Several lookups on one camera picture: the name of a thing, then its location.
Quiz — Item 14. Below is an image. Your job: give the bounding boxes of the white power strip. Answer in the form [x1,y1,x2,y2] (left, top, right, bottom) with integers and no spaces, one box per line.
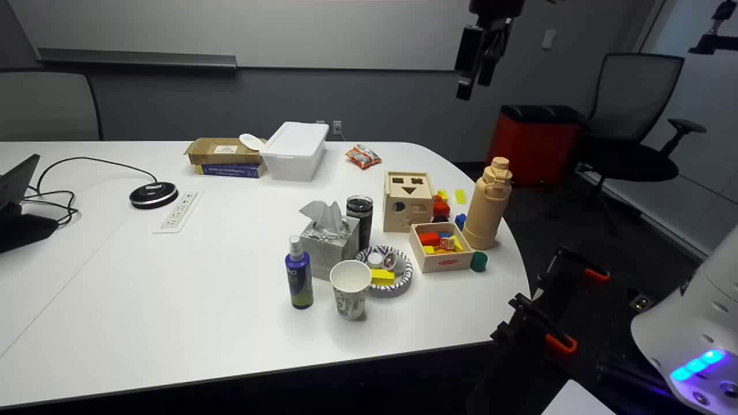
[153,192,200,238]

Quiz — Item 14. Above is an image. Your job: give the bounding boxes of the whiteboard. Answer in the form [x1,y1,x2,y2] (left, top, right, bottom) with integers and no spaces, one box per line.
[6,0,482,73]

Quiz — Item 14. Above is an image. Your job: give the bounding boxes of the grey tissue box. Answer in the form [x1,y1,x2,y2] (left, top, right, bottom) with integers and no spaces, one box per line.
[296,197,362,280]

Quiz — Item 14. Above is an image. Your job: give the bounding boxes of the red storage bin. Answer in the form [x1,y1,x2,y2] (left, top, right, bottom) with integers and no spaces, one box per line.
[486,103,587,188]

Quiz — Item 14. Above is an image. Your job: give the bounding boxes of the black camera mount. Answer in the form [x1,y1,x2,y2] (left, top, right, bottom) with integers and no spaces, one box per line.
[688,0,738,56]

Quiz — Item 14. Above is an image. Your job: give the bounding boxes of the white plastic bin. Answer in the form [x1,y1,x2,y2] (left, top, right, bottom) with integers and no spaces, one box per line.
[260,119,332,184]

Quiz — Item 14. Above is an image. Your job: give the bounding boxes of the black speaker cable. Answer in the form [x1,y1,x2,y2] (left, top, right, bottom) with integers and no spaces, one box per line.
[19,155,161,226]

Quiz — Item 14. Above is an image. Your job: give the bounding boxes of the wooden shape sorter cube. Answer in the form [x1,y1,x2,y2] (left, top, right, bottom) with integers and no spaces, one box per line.
[380,168,435,234]

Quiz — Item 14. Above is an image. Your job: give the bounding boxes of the black office chair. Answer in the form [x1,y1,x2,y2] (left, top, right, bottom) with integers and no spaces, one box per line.
[573,51,708,232]

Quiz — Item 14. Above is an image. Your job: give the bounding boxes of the flat cardboard box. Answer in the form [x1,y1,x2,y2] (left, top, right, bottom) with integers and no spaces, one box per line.
[185,135,266,168]

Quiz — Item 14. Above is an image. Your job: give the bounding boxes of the tan stacking cup tower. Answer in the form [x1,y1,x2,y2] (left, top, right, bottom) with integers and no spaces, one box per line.
[462,155,515,251]

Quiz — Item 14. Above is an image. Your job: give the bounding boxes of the blue book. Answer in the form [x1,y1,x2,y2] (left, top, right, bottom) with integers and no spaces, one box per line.
[200,162,262,180]

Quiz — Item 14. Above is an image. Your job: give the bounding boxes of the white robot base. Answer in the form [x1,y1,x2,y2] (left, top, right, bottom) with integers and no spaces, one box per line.
[629,224,738,415]

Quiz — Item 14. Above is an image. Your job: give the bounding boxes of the beige chair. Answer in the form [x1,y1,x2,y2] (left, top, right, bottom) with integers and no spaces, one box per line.
[0,68,104,143]

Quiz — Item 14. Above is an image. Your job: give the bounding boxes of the purple patterned paper plate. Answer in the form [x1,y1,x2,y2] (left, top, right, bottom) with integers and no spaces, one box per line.
[356,244,414,297]

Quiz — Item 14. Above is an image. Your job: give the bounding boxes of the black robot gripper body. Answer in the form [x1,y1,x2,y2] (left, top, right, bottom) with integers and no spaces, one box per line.
[458,11,516,79]

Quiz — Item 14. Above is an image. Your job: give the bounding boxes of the red shape block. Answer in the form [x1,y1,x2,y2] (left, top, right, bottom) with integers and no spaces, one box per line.
[430,192,451,224]

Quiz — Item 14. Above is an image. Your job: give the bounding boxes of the purple spray bottle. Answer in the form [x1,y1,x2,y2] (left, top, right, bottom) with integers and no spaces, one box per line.
[284,238,315,310]

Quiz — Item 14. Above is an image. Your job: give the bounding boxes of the black round conference speaker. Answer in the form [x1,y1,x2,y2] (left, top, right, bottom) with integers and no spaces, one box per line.
[127,180,180,209]

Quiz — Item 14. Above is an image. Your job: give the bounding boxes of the black orange clamp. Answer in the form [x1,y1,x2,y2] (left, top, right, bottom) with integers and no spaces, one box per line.
[535,244,614,304]
[489,292,582,366]

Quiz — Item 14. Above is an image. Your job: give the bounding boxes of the open wooden tray box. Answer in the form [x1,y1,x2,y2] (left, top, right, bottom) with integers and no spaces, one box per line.
[406,219,475,274]

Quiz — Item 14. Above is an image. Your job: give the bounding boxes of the white patterned paper cup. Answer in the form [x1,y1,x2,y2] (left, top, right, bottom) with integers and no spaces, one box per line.
[327,259,374,323]

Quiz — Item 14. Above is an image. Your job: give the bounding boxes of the red snack packet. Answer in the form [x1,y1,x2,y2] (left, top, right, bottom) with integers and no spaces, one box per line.
[344,143,385,172]

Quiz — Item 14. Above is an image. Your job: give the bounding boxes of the black laptop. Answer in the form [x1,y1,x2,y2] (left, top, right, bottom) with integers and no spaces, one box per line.
[0,153,63,256]

